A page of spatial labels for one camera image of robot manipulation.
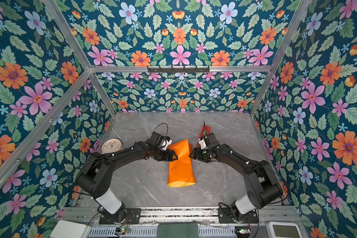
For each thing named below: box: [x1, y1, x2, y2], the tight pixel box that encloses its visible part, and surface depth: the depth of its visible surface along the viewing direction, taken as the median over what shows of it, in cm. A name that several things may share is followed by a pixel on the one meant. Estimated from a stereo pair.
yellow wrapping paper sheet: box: [167, 138, 196, 188], surface depth 86 cm
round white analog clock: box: [101, 138, 124, 155], surface depth 100 cm
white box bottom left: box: [50, 219, 92, 238], surface depth 69 cm
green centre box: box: [157, 222, 199, 238], surface depth 71 cm
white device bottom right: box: [265, 221, 303, 238], surface depth 69 cm
